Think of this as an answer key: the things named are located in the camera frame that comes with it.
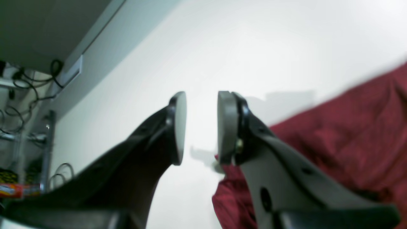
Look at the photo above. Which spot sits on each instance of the red long-sleeve T-shirt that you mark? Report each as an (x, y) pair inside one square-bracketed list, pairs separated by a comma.
[(358, 139)]

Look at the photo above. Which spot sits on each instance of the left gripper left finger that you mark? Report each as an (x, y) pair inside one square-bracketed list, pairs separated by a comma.
[(116, 190)]

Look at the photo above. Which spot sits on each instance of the white label box with cable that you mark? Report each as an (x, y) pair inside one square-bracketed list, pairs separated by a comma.
[(65, 76)]

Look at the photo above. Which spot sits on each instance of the grey shelf with items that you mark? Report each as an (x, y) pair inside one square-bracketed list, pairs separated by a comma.
[(31, 150)]

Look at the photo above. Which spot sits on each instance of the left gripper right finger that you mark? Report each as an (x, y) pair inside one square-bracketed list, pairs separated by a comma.
[(287, 190)]

